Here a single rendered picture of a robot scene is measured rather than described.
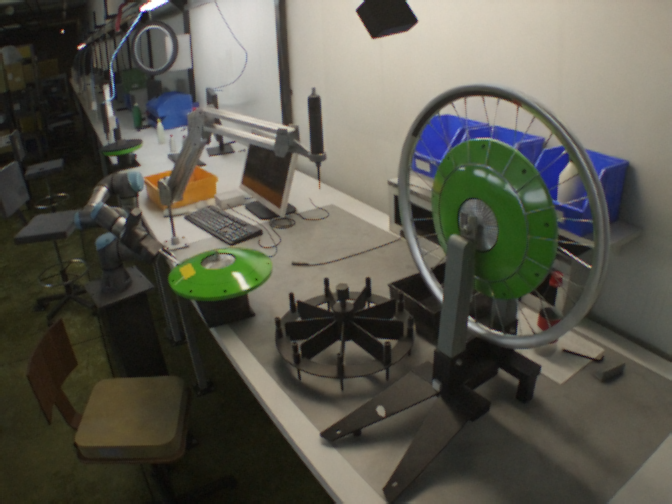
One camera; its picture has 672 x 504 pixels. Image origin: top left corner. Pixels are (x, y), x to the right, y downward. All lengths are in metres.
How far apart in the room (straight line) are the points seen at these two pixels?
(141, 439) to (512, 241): 1.23
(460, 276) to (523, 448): 0.41
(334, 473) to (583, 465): 0.51
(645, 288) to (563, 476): 0.63
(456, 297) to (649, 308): 0.70
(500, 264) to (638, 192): 0.59
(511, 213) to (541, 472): 0.52
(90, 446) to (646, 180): 1.78
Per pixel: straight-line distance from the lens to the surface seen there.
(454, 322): 1.00
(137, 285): 2.03
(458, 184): 0.99
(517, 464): 1.09
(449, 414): 1.07
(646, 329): 1.54
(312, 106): 1.43
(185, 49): 4.96
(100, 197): 1.86
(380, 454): 1.09
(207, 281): 1.43
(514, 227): 0.92
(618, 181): 1.39
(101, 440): 1.71
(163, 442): 1.63
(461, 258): 0.94
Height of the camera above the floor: 1.73
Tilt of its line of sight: 24 degrees down
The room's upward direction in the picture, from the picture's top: 3 degrees counter-clockwise
